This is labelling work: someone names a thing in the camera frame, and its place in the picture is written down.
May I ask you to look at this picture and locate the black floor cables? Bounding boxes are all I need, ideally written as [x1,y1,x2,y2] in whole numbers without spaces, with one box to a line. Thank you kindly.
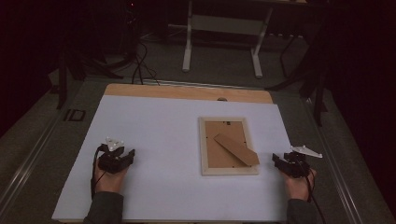
[130,39,162,87]

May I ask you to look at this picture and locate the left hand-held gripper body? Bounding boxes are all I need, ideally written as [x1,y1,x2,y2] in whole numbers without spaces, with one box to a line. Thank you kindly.
[97,136,126,175]

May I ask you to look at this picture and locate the black metal stand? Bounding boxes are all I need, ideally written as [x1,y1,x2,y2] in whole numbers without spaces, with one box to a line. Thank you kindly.
[264,27,331,127]
[55,43,125,110]

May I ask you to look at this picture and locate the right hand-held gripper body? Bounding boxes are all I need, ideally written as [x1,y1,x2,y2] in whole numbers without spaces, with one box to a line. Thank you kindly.
[284,145,323,179]

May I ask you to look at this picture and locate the black floor socket plate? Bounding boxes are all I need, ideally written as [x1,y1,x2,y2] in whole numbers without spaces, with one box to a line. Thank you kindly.
[63,108,87,122]

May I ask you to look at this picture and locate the white metal desk frame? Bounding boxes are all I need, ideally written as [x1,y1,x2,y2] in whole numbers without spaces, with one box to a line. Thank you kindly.
[181,0,276,79]

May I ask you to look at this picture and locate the wooden photo frame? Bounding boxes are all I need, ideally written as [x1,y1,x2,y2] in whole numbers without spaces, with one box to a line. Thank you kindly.
[198,116,261,177]

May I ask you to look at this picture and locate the person's right hand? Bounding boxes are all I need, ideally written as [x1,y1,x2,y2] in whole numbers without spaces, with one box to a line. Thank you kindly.
[281,167,318,202]

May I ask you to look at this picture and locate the metal floor rail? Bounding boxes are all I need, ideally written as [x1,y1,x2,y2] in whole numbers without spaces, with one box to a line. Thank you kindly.
[0,106,64,216]
[302,97,364,224]

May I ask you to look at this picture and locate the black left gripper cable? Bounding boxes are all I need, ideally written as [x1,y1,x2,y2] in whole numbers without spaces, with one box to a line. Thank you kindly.
[90,146,107,200]

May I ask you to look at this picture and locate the person's left hand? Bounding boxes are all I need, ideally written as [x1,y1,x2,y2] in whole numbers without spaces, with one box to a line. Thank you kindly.
[92,158,130,194]

